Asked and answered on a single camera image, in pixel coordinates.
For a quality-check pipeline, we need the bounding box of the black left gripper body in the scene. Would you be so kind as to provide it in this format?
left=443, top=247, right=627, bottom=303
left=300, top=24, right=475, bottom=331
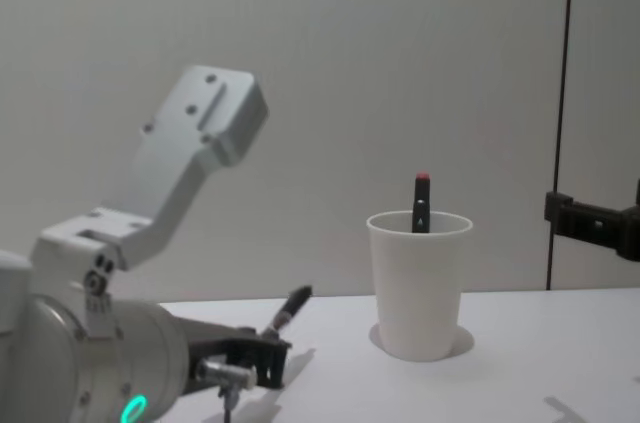
left=169, top=313, right=261, bottom=397

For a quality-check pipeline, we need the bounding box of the black marker pen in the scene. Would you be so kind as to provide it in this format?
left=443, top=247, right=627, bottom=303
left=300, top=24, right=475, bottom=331
left=259, top=284, right=314, bottom=340

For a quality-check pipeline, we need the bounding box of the black pen with red cap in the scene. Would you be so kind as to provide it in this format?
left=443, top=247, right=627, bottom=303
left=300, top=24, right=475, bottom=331
left=411, top=172, right=433, bottom=235

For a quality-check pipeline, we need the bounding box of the white table cloth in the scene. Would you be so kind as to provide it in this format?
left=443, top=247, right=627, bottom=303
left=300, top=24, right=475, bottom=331
left=149, top=286, right=640, bottom=423

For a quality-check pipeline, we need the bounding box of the white paper cup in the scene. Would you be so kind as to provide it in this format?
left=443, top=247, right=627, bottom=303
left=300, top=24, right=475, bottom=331
left=365, top=210, right=474, bottom=361

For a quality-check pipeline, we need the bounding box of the thin cable with silver plug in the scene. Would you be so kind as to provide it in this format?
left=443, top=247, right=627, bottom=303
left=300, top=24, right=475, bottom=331
left=196, top=359, right=254, bottom=423

